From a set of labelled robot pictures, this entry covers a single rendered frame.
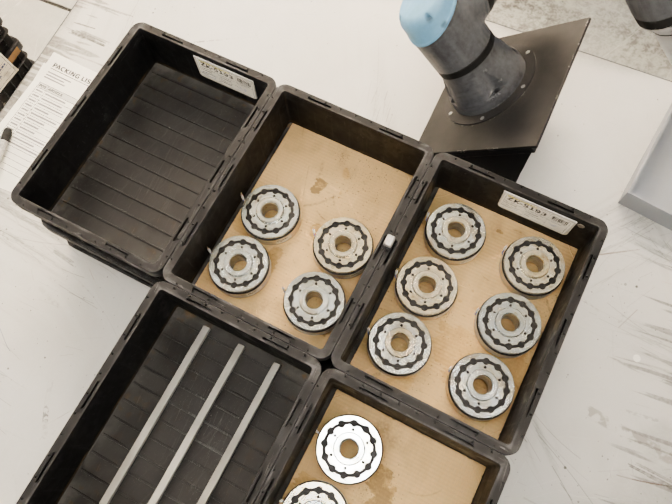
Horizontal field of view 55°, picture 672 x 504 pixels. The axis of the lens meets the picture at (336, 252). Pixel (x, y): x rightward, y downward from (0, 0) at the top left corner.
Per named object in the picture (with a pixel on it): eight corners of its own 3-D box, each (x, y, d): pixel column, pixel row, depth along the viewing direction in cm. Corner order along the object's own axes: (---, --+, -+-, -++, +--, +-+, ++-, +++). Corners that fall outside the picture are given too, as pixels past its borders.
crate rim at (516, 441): (436, 155, 109) (437, 148, 107) (606, 229, 104) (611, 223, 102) (327, 366, 98) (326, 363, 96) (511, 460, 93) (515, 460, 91)
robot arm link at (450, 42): (422, 75, 120) (378, 23, 113) (460, 18, 122) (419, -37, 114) (467, 75, 111) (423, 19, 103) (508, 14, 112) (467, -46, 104)
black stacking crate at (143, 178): (156, 59, 129) (138, 22, 118) (286, 117, 124) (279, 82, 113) (40, 224, 118) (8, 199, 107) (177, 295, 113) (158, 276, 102)
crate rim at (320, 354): (281, 88, 115) (280, 80, 112) (436, 155, 109) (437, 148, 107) (161, 281, 104) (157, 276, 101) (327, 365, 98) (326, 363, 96)
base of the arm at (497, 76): (468, 63, 130) (441, 28, 124) (536, 45, 119) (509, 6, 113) (444, 122, 125) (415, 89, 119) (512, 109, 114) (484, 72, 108)
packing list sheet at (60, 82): (47, 50, 144) (46, 48, 143) (136, 84, 140) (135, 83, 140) (-37, 172, 135) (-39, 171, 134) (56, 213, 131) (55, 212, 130)
